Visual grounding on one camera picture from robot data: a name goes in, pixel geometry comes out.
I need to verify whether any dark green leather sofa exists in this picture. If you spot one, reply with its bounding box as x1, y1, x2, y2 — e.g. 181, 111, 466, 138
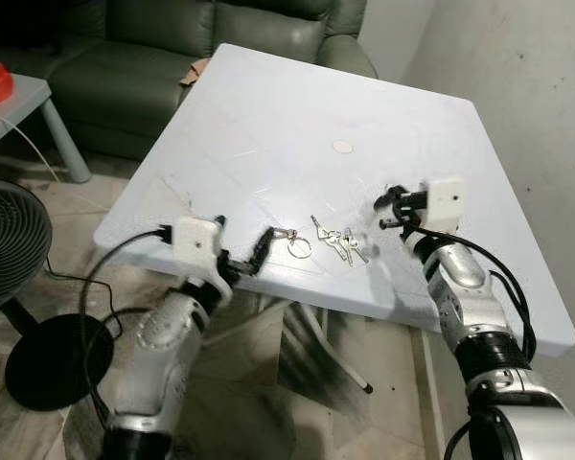
46, 0, 378, 161

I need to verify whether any thin white cable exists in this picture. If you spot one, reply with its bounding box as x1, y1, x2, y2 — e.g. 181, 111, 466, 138
0, 112, 70, 185

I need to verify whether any grey side table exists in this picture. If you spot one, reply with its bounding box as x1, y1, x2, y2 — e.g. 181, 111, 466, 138
0, 74, 93, 184

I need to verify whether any bunch of silver keys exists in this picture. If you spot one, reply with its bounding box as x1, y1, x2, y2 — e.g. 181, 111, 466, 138
310, 216, 370, 267

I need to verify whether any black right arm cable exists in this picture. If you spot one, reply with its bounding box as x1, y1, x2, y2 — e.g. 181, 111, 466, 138
401, 223, 538, 362

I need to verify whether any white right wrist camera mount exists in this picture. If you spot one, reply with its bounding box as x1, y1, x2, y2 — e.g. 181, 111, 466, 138
424, 177, 465, 235

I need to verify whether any thin black fan cable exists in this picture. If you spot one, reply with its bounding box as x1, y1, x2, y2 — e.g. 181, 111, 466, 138
44, 257, 126, 338

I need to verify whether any pinkish cloth on sofa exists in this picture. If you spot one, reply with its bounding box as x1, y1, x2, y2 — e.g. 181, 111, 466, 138
178, 57, 213, 90

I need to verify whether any black standing fan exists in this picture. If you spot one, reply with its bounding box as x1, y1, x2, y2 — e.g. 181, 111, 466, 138
0, 177, 116, 413

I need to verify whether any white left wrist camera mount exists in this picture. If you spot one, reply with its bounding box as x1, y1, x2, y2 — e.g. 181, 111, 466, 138
172, 217, 234, 288

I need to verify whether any white plastic square table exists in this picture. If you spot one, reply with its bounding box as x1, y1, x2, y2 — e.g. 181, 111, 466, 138
94, 43, 575, 460

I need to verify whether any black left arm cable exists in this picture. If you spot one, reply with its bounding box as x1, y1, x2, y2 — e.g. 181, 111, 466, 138
77, 227, 175, 428

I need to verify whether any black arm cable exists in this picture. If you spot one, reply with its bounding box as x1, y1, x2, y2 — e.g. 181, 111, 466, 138
401, 223, 538, 362
77, 227, 175, 428

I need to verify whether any single key on large ring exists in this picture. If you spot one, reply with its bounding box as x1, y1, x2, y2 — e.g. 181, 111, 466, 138
271, 227, 313, 261

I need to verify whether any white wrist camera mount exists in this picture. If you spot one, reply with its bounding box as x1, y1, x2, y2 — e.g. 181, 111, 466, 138
172, 217, 234, 288
424, 177, 465, 235

